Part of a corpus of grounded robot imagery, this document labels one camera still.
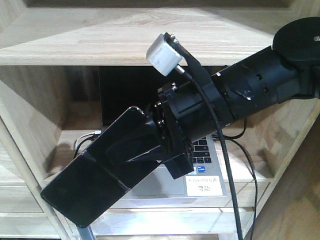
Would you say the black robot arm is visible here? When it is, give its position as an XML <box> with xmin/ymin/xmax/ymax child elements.
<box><xmin>141</xmin><ymin>16</ymin><xmax>320</xmax><ymax>178</ymax></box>

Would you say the silver laptop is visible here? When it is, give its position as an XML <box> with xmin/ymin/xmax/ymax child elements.
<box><xmin>98</xmin><ymin>66</ymin><xmax>227</xmax><ymax>200</ymax></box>

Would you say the black smartphone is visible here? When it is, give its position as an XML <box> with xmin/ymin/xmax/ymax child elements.
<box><xmin>40</xmin><ymin>106</ymin><xmax>165</xmax><ymax>228</ymax></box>

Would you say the black braided camera cable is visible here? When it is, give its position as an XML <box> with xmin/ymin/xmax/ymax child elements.
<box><xmin>174</xmin><ymin>39</ymin><xmax>248</xmax><ymax>240</ymax></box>

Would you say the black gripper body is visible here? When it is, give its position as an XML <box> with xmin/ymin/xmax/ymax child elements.
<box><xmin>142</xmin><ymin>82</ymin><xmax>216</xmax><ymax>179</ymax></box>

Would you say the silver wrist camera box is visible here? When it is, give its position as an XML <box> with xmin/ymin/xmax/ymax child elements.
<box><xmin>146</xmin><ymin>33</ymin><xmax>183</xmax><ymax>77</ymax></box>

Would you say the black laptop cable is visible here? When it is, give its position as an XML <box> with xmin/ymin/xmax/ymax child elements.
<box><xmin>228</xmin><ymin>138</ymin><xmax>259</xmax><ymax>240</ymax></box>

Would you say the white charging cable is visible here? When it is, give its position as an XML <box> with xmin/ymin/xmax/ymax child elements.
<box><xmin>73</xmin><ymin>129</ymin><xmax>102</xmax><ymax>156</ymax></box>

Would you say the wooden shelf unit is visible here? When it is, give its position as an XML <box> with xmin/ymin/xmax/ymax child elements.
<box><xmin>0</xmin><ymin>0</ymin><xmax>320</xmax><ymax>240</ymax></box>

